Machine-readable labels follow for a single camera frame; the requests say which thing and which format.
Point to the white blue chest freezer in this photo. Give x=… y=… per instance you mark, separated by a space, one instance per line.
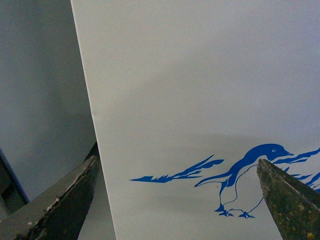
x=186 y=96

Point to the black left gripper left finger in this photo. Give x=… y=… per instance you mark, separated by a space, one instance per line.
x=59 y=212

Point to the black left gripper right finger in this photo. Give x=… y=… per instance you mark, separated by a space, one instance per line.
x=294 y=207

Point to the dark blue-edged door frame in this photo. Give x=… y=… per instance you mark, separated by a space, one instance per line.
x=12 y=195

